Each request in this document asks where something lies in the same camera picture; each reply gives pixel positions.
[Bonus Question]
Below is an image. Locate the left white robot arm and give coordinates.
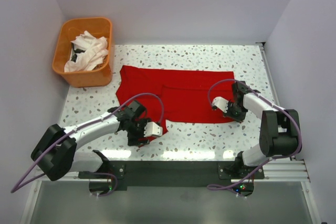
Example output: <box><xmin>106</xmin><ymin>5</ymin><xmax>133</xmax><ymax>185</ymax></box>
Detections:
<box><xmin>31</xmin><ymin>100</ymin><xmax>162</xmax><ymax>181</ymax></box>

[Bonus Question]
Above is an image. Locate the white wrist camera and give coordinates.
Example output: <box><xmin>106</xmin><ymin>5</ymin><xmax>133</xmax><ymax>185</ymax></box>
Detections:
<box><xmin>144</xmin><ymin>122</ymin><xmax>163</xmax><ymax>137</ymax></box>
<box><xmin>212</xmin><ymin>97</ymin><xmax>232</xmax><ymax>113</ymax></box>

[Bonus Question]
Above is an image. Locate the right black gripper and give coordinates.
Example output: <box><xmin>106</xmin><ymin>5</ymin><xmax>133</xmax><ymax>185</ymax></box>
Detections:
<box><xmin>222</xmin><ymin>101</ymin><xmax>247</xmax><ymax>123</ymax></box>

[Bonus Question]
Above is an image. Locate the red t shirt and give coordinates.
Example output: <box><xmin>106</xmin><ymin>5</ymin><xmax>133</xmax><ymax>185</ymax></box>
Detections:
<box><xmin>116</xmin><ymin>66</ymin><xmax>234</xmax><ymax>133</ymax></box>

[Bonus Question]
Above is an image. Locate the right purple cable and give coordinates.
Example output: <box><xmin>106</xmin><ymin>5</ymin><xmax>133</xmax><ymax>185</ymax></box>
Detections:
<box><xmin>206</xmin><ymin>79</ymin><xmax>302</xmax><ymax>192</ymax></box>

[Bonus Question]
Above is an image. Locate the orange plastic laundry basket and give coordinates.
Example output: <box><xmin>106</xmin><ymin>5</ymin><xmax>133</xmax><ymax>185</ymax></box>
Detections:
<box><xmin>52</xmin><ymin>17</ymin><xmax>114</xmax><ymax>88</ymax></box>

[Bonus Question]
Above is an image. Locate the white t shirt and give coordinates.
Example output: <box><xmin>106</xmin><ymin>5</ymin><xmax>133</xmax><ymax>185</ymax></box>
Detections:
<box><xmin>64</xmin><ymin>30</ymin><xmax>109</xmax><ymax>72</ymax></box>

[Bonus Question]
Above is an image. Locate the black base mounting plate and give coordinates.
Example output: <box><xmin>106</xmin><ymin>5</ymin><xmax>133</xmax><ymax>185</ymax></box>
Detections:
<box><xmin>78</xmin><ymin>161</ymin><xmax>265</xmax><ymax>193</ymax></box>

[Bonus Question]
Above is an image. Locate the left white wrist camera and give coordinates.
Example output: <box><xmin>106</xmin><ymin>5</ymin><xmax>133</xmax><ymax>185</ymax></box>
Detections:
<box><xmin>144</xmin><ymin>122</ymin><xmax>163</xmax><ymax>137</ymax></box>

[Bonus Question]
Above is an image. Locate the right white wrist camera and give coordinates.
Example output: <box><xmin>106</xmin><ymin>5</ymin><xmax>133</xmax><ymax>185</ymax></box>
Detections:
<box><xmin>212</xmin><ymin>97</ymin><xmax>232</xmax><ymax>113</ymax></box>

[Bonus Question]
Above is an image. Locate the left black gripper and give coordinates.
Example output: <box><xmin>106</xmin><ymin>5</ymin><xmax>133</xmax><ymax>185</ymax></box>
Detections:
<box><xmin>127</xmin><ymin>118</ymin><xmax>151</xmax><ymax>146</ymax></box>

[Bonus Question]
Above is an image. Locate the aluminium frame rail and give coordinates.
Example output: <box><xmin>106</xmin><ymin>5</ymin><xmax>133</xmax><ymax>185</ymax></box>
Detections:
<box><xmin>20</xmin><ymin>159</ymin><xmax>321</xmax><ymax>223</ymax></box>

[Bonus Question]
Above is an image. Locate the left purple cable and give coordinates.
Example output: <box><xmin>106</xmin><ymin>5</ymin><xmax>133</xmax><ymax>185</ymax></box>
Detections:
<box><xmin>10</xmin><ymin>92</ymin><xmax>165</xmax><ymax>198</ymax></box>

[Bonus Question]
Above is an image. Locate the purple cable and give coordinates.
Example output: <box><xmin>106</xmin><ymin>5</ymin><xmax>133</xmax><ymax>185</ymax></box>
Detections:
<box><xmin>206</xmin><ymin>79</ymin><xmax>302</xmax><ymax>192</ymax></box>
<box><xmin>10</xmin><ymin>92</ymin><xmax>165</xmax><ymax>198</ymax></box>

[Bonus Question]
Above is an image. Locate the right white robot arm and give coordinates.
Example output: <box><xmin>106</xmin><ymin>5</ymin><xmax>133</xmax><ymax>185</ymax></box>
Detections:
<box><xmin>221</xmin><ymin>81</ymin><xmax>302</xmax><ymax>178</ymax></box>

